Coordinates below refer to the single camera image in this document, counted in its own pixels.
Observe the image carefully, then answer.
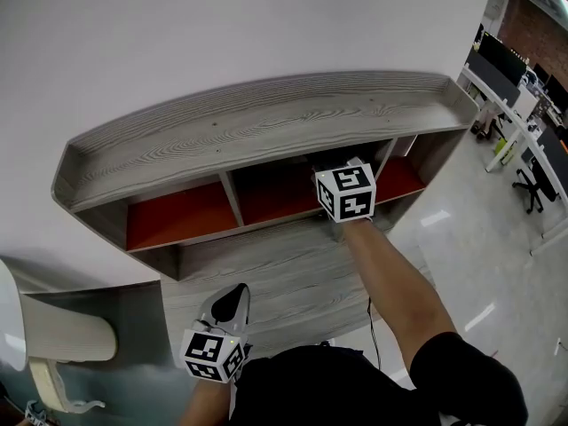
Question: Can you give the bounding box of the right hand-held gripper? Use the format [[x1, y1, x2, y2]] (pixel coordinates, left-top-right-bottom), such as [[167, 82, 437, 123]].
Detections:
[[313, 157, 377, 225]]

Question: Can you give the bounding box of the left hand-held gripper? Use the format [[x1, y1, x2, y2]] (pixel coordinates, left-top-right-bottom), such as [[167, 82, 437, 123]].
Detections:
[[178, 283, 252, 384]]

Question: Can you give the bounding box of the grey wood-grain shelf unit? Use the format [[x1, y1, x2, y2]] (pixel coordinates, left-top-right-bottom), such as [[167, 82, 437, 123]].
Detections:
[[51, 69, 481, 282]]

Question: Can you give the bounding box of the person's right forearm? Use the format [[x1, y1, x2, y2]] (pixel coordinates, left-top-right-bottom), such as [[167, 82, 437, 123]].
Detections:
[[341, 217, 458, 367]]

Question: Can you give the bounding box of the person's left forearm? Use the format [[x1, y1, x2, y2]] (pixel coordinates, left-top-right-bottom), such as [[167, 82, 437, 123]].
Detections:
[[177, 377, 236, 426]]

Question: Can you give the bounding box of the black desk divider panel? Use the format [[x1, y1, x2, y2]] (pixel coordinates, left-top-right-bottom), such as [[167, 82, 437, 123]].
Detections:
[[468, 49, 521, 108], [534, 126, 568, 181]]

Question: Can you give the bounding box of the long white office desk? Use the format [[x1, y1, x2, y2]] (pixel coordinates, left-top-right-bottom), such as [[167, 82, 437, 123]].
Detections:
[[459, 62, 568, 256]]

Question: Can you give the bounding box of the large black monitor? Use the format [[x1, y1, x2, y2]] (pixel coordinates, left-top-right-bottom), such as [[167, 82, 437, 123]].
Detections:
[[480, 33, 528, 88]]

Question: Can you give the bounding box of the person's black shirt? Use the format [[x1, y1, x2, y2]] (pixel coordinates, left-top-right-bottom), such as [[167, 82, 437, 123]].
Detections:
[[230, 330, 529, 426]]

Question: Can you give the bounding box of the bright green bag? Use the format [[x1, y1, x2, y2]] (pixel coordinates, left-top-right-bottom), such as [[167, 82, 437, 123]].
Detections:
[[494, 138, 516, 166]]

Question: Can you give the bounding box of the black office chair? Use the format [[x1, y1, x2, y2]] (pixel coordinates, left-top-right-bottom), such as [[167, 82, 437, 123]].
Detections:
[[512, 157, 558, 215]]

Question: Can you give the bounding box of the ornate curved-leg chair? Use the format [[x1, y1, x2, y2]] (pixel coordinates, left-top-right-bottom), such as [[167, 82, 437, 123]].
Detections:
[[28, 357, 107, 414]]

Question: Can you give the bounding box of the black cable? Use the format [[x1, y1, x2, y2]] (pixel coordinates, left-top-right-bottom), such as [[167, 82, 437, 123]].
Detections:
[[366, 297, 383, 372]]

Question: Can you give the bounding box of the white round pedestal table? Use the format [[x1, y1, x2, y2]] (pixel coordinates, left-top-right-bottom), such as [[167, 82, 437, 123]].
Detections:
[[0, 257, 119, 372]]

